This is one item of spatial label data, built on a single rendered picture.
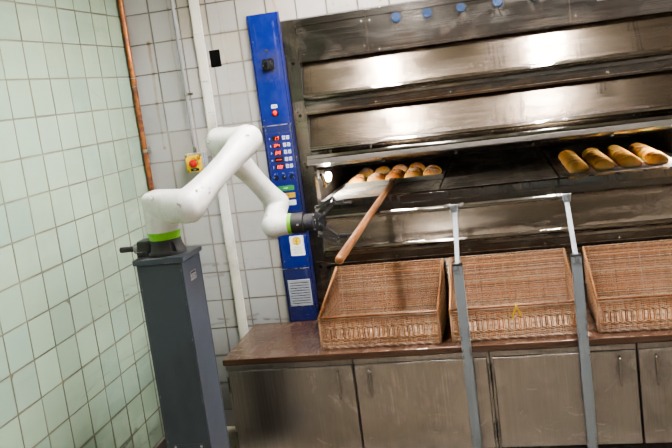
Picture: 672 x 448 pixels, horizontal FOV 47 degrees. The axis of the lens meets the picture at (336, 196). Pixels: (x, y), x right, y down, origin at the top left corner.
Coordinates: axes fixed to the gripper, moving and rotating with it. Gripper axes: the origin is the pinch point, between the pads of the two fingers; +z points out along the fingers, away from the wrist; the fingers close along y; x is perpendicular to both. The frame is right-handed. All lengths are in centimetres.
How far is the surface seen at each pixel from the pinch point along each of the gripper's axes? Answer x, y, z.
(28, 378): 70, 38, -118
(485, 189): -54, 1, 58
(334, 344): -7, 58, -16
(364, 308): -47, 54, -7
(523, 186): -54, 1, 76
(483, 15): -55, -82, 65
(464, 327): 5, 50, 44
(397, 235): -54, 20, 13
